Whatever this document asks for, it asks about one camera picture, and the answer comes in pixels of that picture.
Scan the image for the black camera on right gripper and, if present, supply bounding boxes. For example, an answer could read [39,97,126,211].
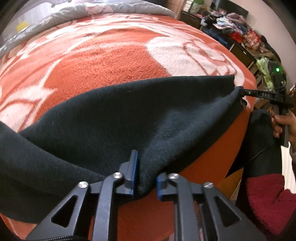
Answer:
[268,60,287,95]

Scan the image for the yellow toy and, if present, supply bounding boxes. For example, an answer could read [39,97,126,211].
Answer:
[16,21,29,32]

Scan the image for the grey floral quilt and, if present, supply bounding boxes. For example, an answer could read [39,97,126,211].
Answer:
[1,1,175,57]

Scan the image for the orange floral blanket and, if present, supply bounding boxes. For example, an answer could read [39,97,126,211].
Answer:
[1,14,256,240]

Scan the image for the black pants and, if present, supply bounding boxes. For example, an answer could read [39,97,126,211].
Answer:
[1,75,246,223]

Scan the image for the pile of clothes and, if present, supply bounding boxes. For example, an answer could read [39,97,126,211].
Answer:
[206,12,281,90]

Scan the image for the dark low cabinet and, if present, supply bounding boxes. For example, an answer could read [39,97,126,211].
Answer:
[179,11,263,83]

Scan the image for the person's right hand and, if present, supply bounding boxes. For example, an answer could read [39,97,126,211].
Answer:
[270,109,296,152]

